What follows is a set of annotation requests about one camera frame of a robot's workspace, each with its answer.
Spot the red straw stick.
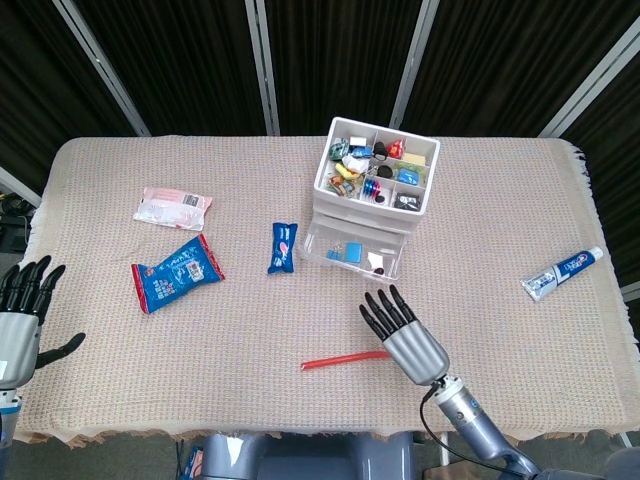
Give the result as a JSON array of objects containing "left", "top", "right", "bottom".
[{"left": 300, "top": 350, "right": 392, "bottom": 372}]

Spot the black equipment clutter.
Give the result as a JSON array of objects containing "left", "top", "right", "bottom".
[{"left": 0, "top": 192, "right": 34, "bottom": 254}]

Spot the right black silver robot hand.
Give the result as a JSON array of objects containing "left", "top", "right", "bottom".
[{"left": 358, "top": 284, "right": 450, "bottom": 387}]

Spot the clear plastic drawer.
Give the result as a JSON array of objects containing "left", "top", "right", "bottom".
[{"left": 298, "top": 218, "right": 404, "bottom": 283}]

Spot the pink white packet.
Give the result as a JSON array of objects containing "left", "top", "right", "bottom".
[{"left": 132, "top": 186, "right": 214, "bottom": 232}]

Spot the aluminium frame post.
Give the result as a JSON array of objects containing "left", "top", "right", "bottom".
[
  {"left": 52, "top": 0, "right": 151, "bottom": 137},
  {"left": 389, "top": 0, "right": 441, "bottom": 129},
  {"left": 244, "top": 0, "right": 281, "bottom": 137},
  {"left": 538, "top": 19, "right": 640, "bottom": 139}
]

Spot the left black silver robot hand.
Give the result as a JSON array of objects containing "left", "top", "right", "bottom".
[{"left": 0, "top": 254, "right": 87, "bottom": 389}]

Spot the blue Pepsi packet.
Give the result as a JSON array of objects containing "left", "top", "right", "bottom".
[{"left": 266, "top": 221, "right": 300, "bottom": 275}]

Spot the orange green candy packet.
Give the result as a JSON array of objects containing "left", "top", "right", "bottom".
[{"left": 327, "top": 173, "right": 358, "bottom": 195}]

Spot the blue orange package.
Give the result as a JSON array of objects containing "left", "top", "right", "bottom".
[{"left": 183, "top": 444, "right": 205, "bottom": 480}]

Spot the white drawer organizer box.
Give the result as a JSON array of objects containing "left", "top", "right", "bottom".
[{"left": 313, "top": 116, "right": 442, "bottom": 236}]

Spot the grey robot torso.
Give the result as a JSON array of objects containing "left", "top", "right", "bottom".
[{"left": 199, "top": 432, "right": 416, "bottom": 480}]

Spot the beige woven tablecloth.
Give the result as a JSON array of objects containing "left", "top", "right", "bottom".
[{"left": 12, "top": 134, "right": 640, "bottom": 446}]

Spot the blue white toothpaste tube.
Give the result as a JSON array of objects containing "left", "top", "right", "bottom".
[{"left": 520, "top": 245, "right": 605, "bottom": 303}]

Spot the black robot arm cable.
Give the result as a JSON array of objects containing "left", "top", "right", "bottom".
[{"left": 419, "top": 383, "right": 504, "bottom": 472}]

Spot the blue red snack bag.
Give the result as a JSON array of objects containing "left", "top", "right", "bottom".
[{"left": 130, "top": 233, "right": 226, "bottom": 315}]

